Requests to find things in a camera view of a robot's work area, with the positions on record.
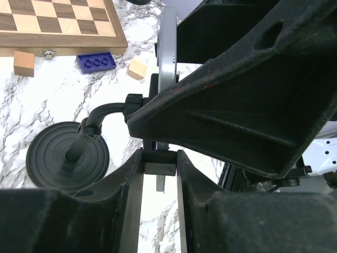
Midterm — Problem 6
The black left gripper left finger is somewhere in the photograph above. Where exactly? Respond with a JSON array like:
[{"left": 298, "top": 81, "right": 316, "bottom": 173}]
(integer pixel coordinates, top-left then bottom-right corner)
[{"left": 1, "top": 149, "right": 144, "bottom": 252}]

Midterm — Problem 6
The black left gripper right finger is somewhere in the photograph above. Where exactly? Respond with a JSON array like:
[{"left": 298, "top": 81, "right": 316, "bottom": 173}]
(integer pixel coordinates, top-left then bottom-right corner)
[{"left": 177, "top": 150, "right": 336, "bottom": 252}]

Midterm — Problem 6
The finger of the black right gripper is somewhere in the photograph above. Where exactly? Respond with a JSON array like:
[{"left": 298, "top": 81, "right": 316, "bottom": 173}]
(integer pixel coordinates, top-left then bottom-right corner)
[
  {"left": 127, "top": 1, "right": 336, "bottom": 178},
  {"left": 177, "top": 0, "right": 278, "bottom": 64}
]

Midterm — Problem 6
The black screen silver phone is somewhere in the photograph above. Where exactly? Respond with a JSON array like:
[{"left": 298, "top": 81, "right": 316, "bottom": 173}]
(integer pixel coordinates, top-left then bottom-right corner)
[{"left": 154, "top": 6, "right": 177, "bottom": 193}]

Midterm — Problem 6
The black round-base phone stand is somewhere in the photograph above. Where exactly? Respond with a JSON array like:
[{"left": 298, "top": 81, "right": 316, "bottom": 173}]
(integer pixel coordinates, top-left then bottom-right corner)
[{"left": 25, "top": 73, "right": 180, "bottom": 196}]

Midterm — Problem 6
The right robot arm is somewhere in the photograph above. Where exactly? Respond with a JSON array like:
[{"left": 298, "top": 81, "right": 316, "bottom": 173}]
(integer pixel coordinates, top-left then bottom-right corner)
[{"left": 127, "top": 1, "right": 336, "bottom": 179}]

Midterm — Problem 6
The light wooden cube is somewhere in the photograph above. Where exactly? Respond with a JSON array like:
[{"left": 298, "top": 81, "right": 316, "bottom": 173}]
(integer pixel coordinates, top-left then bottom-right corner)
[{"left": 127, "top": 59, "right": 147, "bottom": 80}]

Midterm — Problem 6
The purple lego brick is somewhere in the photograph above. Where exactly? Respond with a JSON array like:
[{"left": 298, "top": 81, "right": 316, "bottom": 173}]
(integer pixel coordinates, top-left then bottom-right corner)
[{"left": 76, "top": 52, "right": 116, "bottom": 74}]

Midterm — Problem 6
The wooden chessboard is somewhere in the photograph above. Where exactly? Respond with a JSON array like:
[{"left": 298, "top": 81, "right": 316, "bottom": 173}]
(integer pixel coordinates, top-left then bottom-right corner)
[{"left": 1, "top": 0, "right": 128, "bottom": 56}]

